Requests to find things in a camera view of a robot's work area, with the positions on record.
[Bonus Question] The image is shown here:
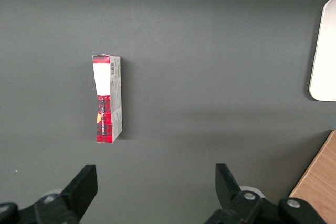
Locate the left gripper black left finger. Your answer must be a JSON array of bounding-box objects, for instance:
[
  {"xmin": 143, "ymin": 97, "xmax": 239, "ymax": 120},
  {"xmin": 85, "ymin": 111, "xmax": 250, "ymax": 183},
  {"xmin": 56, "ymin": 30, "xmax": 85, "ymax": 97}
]
[{"xmin": 0, "ymin": 164, "xmax": 99, "ymax": 224}]

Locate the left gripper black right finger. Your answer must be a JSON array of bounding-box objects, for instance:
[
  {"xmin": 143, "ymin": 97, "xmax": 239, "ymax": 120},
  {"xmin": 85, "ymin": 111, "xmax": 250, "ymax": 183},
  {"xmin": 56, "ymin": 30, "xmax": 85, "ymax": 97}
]
[{"xmin": 204, "ymin": 163, "xmax": 327, "ymax": 224}]

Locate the beige rectangular tray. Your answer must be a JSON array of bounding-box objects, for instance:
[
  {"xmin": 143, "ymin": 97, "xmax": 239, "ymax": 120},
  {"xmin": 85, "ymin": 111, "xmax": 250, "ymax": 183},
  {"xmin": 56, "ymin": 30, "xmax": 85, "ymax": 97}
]
[{"xmin": 309, "ymin": 0, "xmax": 336, "ymax": 102}]

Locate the red plaid cardboard box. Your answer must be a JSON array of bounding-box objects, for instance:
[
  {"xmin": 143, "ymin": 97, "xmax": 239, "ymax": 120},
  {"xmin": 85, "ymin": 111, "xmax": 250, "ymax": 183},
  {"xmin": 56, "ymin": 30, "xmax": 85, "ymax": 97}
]
[{"xmin": 91, "ymin": 54, "xmax": 123, "ymax": 144}]

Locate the wooden two-drawer cabinet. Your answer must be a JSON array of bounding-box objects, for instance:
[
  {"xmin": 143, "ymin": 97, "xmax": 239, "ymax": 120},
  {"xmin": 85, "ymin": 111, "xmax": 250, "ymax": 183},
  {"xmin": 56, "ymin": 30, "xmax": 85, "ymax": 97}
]
[{"xmin": 288, "ymin": 129, "xmax": 336, "ymax": 224}]

